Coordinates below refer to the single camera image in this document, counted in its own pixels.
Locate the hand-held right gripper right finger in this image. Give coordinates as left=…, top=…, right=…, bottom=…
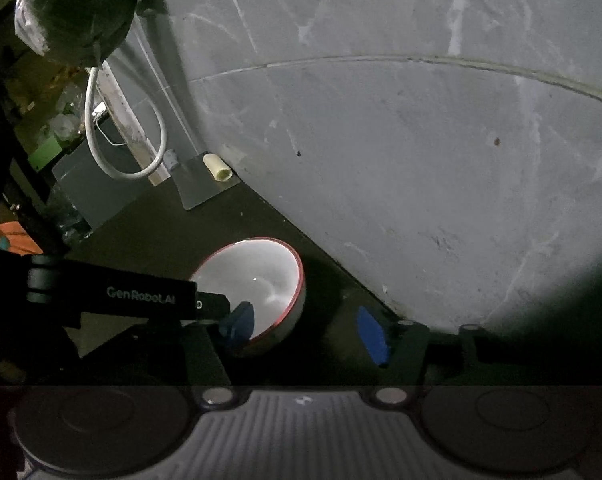
left=356, top=305, right=513, bottom=407

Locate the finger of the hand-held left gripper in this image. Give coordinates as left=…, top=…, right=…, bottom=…
left=196, top=290, right=232, bottom=322

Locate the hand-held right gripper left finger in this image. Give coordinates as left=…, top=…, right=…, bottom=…
left=177, top=301, right=256, bottom=409

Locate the white bowl red rim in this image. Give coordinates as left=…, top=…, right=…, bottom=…
left=188, top=237, right=307, bottom=358

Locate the grey cabinet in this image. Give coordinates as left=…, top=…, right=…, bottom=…
left=51, top=110, right=182, bottom=233

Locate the orange sheet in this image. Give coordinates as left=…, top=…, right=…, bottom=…
left=0, top=222, right=44, bottom=256

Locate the green box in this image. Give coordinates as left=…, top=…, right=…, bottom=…
left=28, top=135, right=64, bottom=171

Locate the cluttered wooden shelf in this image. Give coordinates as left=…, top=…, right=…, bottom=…
left=1, top=50, right=89, bottom=151

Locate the plastic bag of dark greens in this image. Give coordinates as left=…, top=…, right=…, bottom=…
left=15, top=0, right=152, bottom=68

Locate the cleaver with pale handle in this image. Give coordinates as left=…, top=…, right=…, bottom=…
left=172, top=152, right=242, bottom=211

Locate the white hose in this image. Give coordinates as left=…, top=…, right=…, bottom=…
left=85, top=57, right=168, bottom=181

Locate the pale door frame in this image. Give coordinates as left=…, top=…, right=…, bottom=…
left=101, top=55, right=173, bottom=187

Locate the white charger with cable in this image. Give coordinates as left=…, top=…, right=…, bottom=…
left=93, top=102, right=129, bottom=147

